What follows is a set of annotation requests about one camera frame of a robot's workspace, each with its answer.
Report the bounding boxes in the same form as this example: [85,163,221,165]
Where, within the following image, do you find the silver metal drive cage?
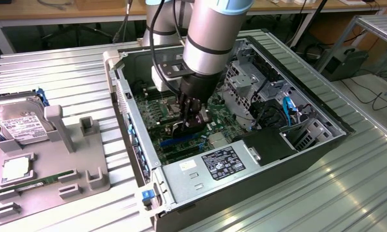
[222,39,298,127]

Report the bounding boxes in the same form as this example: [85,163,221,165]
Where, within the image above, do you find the metal slat side table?
[322,15,387,73]

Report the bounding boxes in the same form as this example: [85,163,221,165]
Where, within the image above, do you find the grey parts rack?
[0,104,113,223]

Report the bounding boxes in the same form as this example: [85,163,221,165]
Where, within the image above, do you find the silver chipset heatsink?
[207,133,229,148]

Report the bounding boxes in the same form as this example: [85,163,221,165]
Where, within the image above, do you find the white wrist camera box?
[151,65,186,93]

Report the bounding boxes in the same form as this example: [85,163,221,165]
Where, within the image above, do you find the blue case latch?
[141,189,157,203]

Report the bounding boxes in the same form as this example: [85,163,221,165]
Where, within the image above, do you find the black expansion slot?
[166,145,205,160]

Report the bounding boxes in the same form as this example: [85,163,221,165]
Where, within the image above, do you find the black open PC case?
[103,35,357,232]

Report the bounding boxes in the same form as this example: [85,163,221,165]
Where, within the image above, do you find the blue flat wire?
[282,96,300,128]

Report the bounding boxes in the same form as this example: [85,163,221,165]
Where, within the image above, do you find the black box under desk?
[322,48,369,82]

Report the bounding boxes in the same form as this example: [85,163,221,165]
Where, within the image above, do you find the black plastic air shroud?
[233,126,300,168]

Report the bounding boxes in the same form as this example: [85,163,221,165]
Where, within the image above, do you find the black graphics card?
[162,119,203,141]

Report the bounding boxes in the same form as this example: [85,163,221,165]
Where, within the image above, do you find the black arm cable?
[149,0,182,98]

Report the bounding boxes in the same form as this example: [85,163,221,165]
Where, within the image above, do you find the grey power supply unit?
[161,140,264,204]

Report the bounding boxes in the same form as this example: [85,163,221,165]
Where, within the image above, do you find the CPU socket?
[161,100,181,115]

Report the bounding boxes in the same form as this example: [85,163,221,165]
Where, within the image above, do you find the silver hard disk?
[0,95,58,146]

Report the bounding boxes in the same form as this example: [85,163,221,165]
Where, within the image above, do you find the green motherboard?
[135,80,243,165]

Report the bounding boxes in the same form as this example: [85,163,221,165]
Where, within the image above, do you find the green RAM stick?
[14,174,61,192]

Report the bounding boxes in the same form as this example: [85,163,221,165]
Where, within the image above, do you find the black hanging cable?
[113,0,134,44]

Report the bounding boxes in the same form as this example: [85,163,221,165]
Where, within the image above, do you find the wooden desk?
[0,0,387,54]

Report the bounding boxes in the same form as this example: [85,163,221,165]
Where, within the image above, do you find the silver CPU chip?
[3,159,32,181]

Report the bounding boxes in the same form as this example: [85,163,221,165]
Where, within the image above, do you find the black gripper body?
[179,72,221,104]

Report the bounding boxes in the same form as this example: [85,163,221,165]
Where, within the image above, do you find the black floor cable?
[342,70,387,122]

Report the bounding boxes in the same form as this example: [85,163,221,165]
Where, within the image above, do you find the blue expansion slot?
[159,138,182,147]

